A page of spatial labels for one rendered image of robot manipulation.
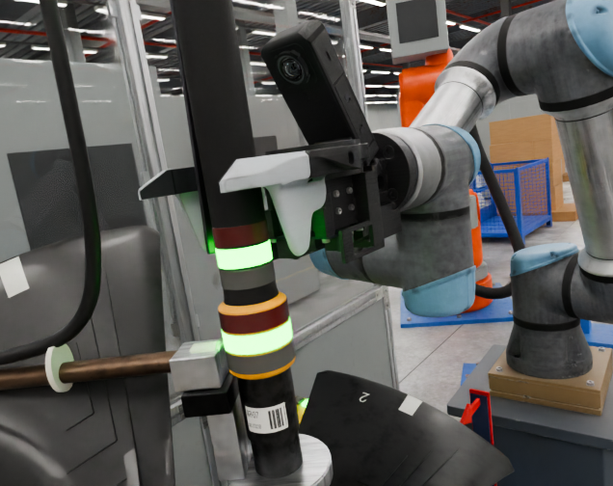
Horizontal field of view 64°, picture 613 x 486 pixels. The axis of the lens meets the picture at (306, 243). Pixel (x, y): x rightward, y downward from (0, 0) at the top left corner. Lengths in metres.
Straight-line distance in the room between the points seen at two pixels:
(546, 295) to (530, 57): 0.42
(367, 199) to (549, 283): 0.65
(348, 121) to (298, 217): 0.11
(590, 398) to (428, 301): 0.55
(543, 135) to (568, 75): 7.47
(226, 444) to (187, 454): 0.92
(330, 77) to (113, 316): 0.24
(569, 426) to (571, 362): 0.12
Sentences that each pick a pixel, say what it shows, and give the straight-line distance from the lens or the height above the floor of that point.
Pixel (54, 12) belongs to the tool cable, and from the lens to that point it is 0.34.
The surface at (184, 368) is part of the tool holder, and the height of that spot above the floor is 1.39.
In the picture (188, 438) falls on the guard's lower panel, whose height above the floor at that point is 0.91.
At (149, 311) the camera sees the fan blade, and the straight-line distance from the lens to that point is 0.40.
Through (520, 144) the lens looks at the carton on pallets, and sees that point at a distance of 8.31.
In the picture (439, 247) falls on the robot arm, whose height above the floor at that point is 1.40.
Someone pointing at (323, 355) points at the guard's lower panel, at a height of 0.89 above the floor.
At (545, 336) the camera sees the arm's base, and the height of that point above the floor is 1.12.
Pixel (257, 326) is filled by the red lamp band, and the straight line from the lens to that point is 0.29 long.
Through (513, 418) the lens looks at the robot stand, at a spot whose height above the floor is 1.00.
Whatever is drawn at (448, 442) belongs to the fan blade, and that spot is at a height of 1.21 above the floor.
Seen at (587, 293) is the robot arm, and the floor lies 1.22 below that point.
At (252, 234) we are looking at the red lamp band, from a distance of 0.29.
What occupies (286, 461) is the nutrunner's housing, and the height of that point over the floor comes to 1.32.
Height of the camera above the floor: 1.51
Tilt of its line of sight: 10 degrees down
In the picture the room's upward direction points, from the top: 8 degrees counter-clockwise
